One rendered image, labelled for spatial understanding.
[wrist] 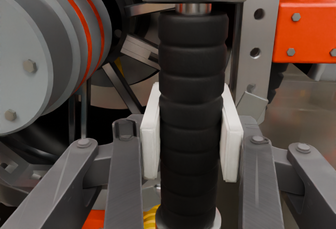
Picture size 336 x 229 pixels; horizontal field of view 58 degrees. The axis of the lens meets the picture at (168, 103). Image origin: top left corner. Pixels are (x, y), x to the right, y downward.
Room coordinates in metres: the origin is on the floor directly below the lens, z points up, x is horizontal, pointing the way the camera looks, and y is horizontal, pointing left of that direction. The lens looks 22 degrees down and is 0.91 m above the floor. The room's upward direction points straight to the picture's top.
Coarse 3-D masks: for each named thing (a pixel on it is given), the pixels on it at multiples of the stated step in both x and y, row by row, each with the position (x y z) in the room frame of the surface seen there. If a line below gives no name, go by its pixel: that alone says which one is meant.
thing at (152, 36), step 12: (132, 0) 0.58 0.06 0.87; (156, 12) 0.62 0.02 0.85; (144, 24) 0.63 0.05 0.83; (156, 24) 0.62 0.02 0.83; (144, 36) 0.63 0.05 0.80; (156, 36) 0.62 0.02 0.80; (120, 60) 0.63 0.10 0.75; (132, 60) 0.63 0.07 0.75; (96, 72) 0.63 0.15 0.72; (132, 72) 0.63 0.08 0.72; (144, 72) 0.63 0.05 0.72; (96, 84) 0.63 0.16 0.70; (108, 84) 0.63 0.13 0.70
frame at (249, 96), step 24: (264, 0) 0.36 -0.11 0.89; (240, 24) 0.36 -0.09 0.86; (264, 24) 0.36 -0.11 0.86; (240, 48) 0.36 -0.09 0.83; (264, 48) 0.36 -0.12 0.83; (240, 72) 0.36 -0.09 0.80; (264, 72) 0.36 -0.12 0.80; (240, 96) 0.36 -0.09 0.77; (264, 96) 0.36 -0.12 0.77; (0, 144) 0.44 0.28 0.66; (0, 168) 0.40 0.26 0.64; (24, 168) 0.42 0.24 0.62; (48, 168) 0.43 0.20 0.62; (0, 192) 0.38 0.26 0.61; (24, 192) 0.38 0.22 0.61; (144, 192) 0.36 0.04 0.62
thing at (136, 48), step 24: (120, 0) 0.48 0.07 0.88; (120, 24) 0.51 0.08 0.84; (120, 48) 0.48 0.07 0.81; (144, 48) 0.47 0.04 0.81; (120, 72) 0.49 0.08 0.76; (72, 96) 0.48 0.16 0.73; (120, 96) 0.48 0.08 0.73; (48, 120) 0.56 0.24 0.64; (72, 120) 0.48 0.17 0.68; (96, 120) 0.62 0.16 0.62; (24, 144) 0.47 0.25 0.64; (48, 144) 0.49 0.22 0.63
